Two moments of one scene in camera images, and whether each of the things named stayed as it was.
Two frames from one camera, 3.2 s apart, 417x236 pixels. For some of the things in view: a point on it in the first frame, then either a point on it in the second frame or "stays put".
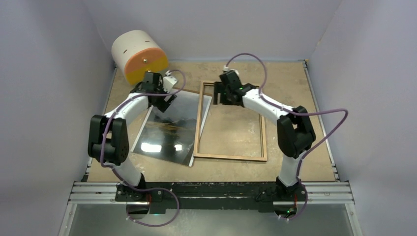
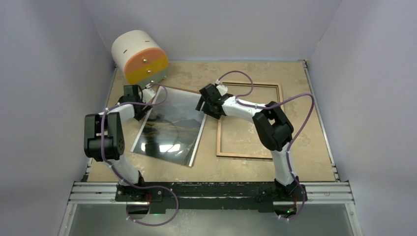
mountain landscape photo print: x=169 y=136 stays put
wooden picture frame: x=263 y=158 -> x=219 y=153
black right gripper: x=220 y=88 -> x=206 y=109
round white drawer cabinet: x=135 y=52 stays put
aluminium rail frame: x=316 y=193 stays put
